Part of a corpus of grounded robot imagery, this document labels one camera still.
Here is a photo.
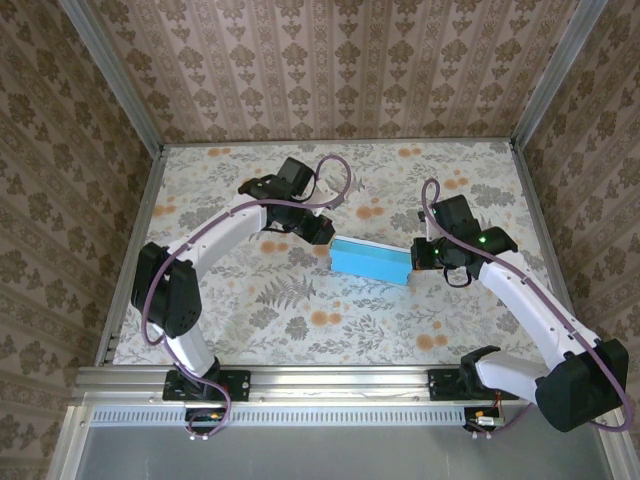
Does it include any grey slotted cable duct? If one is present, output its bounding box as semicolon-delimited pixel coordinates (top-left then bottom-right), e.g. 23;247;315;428
89;405;501;426

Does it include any aluminium table end rail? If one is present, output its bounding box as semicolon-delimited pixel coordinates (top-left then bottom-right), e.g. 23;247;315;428
162;135;516;147

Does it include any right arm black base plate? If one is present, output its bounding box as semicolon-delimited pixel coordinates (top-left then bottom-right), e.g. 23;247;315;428
428;368;520;401

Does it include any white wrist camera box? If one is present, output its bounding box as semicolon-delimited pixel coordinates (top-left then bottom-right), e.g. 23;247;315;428
417;208;437;239
313;172;347;207

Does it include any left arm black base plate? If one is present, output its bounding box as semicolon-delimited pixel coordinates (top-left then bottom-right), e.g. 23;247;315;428
163;368;251;402

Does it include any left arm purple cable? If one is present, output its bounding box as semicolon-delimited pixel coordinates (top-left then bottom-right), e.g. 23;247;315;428
140;154;354;441

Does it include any aluminium corner post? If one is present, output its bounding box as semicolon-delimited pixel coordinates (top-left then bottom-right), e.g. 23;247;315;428
58;0;165;156
510;0;609;149

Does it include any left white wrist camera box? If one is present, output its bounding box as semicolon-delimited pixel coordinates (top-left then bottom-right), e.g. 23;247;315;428
313;172;347;207

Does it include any long aluminium mounting rail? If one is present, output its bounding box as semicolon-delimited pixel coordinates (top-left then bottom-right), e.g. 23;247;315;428
74;364;614;404

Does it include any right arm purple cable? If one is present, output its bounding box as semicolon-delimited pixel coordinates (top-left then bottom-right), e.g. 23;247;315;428
421;178;632;441

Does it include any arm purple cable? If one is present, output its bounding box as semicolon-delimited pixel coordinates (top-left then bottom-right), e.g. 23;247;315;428
140;154;354;441
421;178;632;441

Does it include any floral table cover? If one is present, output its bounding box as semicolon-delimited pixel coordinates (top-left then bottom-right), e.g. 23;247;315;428
113;142;576;365

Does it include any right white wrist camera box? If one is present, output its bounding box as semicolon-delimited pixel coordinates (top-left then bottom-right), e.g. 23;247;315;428
417;208;437;239

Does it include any aluminium table side rail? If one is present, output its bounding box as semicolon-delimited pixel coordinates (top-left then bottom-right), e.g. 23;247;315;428
94;147;166;366
509;142;589;351

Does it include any blue and white paper box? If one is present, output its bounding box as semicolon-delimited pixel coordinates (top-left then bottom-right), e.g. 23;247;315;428
329;238;414;287

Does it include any grey metal sheet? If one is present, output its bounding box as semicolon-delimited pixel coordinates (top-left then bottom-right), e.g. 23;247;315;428
74;424;614;480

